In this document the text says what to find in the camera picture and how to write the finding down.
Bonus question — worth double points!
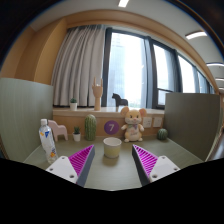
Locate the green desk partition panel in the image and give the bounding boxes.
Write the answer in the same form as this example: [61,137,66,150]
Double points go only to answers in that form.
[0,77,54,163]
[163,92,222,162]

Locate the pink horse figurine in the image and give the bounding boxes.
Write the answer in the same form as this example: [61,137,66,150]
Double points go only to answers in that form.
[47,119,69,142]

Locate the black horse figurine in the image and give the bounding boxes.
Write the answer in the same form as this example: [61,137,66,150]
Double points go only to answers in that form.
[111,92,129,108]

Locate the small plant in white pot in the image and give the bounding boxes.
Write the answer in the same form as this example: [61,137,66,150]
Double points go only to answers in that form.
[69,97,78,112]
[72,126,82,143]

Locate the round purple number sticker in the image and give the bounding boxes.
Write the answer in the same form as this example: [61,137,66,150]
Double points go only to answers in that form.
[103,120,120,136]

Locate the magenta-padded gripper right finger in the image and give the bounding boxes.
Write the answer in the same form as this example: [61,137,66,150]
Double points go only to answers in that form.
[131,143,181,187]

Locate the group of ceiling lights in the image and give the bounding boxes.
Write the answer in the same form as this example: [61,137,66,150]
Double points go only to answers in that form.
[117,0,224,91]

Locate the round green cactus ornament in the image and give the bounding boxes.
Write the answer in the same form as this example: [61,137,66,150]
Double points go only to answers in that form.
[157,128,169,141]

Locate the grey pleated curtain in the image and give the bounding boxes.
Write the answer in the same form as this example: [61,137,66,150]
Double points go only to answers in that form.
[50,24,108,108]

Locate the clear plastic water bottle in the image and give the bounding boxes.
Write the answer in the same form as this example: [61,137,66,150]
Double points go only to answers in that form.
[38,118,59,165]

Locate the tall green cactus ornament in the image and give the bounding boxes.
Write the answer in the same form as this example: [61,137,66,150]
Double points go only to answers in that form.
[84,114,98,142]

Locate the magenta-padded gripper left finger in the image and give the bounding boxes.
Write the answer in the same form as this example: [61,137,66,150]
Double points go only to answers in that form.
[45,144,96,188]

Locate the white wall socket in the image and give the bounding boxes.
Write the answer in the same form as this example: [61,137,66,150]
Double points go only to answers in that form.
[152,116,163,128]
[142,116,153,129]

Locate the cream paper cup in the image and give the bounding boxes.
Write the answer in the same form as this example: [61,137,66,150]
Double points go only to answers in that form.
[102,136,123,159]

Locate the beige plush mouse toy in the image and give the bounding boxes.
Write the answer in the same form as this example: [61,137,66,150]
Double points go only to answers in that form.
[119,106,148,143]

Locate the wooden hand sculpture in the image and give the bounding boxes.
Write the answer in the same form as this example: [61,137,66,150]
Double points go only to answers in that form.
[91,77,104,112]

